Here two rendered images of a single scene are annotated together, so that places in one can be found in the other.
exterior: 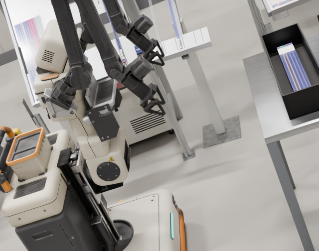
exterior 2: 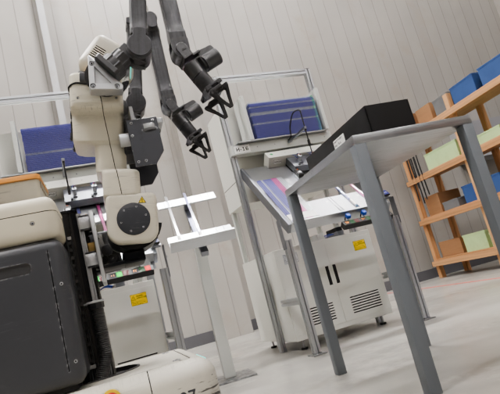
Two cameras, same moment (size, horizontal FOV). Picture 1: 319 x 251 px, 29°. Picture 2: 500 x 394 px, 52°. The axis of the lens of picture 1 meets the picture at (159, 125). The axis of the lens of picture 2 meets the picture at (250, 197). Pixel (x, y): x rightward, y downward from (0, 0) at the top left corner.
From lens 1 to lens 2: 201 cm
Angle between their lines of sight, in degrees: 48
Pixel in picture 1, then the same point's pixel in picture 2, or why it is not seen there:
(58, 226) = (44, 256)
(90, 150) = (117, 182)
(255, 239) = not seen: outside the picture
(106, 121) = (148, 139)
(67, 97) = (117, 62)
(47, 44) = (100, 39)
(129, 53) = not seen: hidden behind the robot
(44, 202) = (37, 209)
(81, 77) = (142, 39)
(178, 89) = not seen: hidden behind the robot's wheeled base
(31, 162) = (26, 186)
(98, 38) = (170, 9)
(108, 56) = (178, 29)
